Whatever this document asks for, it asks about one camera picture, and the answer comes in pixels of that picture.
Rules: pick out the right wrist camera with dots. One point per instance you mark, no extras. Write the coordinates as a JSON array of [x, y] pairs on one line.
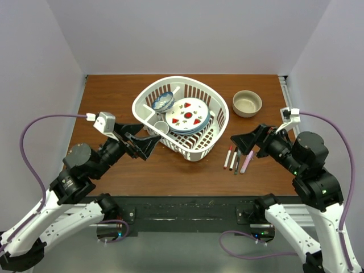
[[290, 118]]

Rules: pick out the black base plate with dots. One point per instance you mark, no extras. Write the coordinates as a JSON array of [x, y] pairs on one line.
[[182, 214]]

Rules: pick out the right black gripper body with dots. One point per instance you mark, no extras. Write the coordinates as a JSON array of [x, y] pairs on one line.
[[265, 132]]

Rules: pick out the pink highlighter pen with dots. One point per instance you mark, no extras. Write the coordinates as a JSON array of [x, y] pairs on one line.
[[245, 164]]

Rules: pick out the white plastic dish basket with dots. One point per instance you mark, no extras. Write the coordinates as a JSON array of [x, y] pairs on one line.
[[198, 145]]

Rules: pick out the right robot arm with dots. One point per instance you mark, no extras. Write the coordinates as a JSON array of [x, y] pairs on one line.
[[318, 190]]

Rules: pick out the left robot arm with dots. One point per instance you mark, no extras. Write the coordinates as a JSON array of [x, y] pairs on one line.
[[25, 244]]

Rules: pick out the watermelon pattern plate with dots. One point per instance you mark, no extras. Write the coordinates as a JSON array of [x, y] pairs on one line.
[[188, 104]]

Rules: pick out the beige ceramic bowl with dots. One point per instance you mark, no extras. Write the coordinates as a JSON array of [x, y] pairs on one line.
[[246, 103]]

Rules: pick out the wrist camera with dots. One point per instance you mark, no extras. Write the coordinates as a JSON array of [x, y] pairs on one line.
[[103, 122], [290, 118]]

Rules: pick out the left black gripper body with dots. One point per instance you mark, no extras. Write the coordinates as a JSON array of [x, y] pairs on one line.
[[134, 151]]

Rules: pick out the blue white patterned bowl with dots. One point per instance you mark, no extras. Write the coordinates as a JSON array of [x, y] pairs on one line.
[[163, 103]]

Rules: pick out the small white cup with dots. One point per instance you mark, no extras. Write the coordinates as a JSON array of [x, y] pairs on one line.
[[161, 127]]

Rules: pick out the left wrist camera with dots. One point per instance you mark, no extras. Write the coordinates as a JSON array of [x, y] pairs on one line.
[[103, 122]]

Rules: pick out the white pen with black tip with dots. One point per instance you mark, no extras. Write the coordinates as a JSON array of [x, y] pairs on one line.
[[233, 159]]

